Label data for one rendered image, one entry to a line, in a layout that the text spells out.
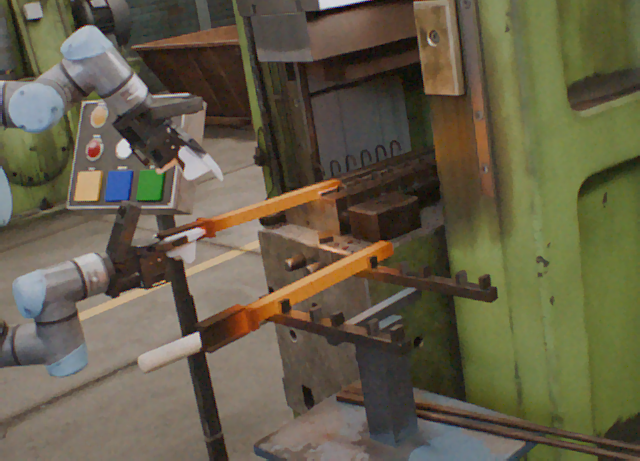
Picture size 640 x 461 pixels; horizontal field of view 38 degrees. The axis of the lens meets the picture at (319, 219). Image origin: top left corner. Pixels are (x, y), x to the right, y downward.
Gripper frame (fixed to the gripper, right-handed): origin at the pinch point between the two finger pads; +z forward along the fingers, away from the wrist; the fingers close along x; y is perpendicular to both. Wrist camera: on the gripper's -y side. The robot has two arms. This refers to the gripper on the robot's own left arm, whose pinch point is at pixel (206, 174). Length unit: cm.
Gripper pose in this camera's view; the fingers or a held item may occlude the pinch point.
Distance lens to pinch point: 176.8
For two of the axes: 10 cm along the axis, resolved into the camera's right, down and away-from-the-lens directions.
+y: -6.2, 7.1, -3.3
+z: 5.3, 6.9, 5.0
